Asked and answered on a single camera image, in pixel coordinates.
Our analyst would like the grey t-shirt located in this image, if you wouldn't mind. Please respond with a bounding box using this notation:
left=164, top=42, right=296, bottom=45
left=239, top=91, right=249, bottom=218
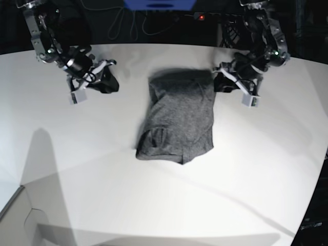
left=136, top=69, right=216, bottom=165

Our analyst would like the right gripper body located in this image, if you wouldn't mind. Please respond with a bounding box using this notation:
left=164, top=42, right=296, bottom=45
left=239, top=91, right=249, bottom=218
left=63, top=52, right=117, bottom=105

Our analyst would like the blue box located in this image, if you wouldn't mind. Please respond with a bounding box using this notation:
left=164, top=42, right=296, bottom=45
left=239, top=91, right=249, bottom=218
left=124, top=0, right=196, bottom=11

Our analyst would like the white table partition panel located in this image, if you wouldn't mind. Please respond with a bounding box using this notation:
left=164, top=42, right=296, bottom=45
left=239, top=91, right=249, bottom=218
left=0, top=184, right=77, bottom=246

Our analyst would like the black power strip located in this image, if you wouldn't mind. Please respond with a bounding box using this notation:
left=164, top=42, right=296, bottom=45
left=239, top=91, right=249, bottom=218
left=192, top=12, right=243, bottom=24

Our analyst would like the black cable bundle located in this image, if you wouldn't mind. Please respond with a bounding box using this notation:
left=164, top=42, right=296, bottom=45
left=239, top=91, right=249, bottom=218
left=220, top=22, right=243, bottom=49

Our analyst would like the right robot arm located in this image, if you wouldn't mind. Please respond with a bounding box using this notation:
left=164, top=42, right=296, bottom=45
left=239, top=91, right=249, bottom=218
left=16, top=1, right=119, bottom=105

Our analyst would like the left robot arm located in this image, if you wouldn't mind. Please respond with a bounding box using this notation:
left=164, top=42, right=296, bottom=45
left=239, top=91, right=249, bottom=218
left=213, top=1, right=290, bottom=107

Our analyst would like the grey looped cable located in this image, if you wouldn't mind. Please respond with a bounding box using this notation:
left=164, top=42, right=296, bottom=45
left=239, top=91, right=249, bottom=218
left=107, top=10, right=180, bottom=40

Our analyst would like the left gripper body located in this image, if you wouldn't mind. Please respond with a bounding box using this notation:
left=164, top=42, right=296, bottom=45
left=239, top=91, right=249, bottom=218
left=212, top=55, right=263, bottom=108

